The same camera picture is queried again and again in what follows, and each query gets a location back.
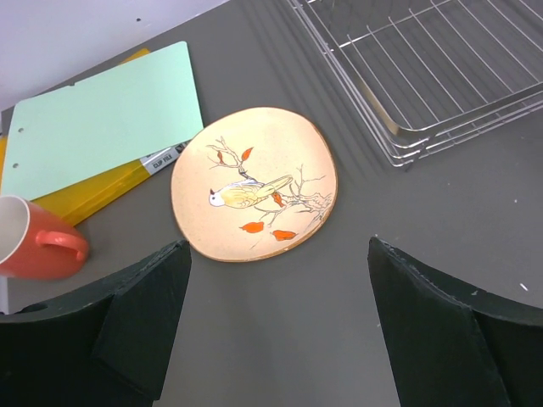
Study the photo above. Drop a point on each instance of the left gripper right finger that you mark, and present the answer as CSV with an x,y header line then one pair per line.
x,y
450,343

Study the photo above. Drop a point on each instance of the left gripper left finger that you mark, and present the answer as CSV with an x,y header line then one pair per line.
x,y
107,343

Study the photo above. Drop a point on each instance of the bird plate with orange leaves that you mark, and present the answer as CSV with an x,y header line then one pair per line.
x,y
253,184

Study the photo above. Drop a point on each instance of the orange mug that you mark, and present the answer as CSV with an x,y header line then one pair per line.
x,y
36,244

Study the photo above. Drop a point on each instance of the yellow clip file folder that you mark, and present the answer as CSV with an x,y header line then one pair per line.
x,y
97,191

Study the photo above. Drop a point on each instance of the green paper divider sheet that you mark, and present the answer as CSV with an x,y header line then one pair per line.
x,y
102,127

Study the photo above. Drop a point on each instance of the metal wire dish rack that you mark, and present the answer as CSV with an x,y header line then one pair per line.
x,y
425,76

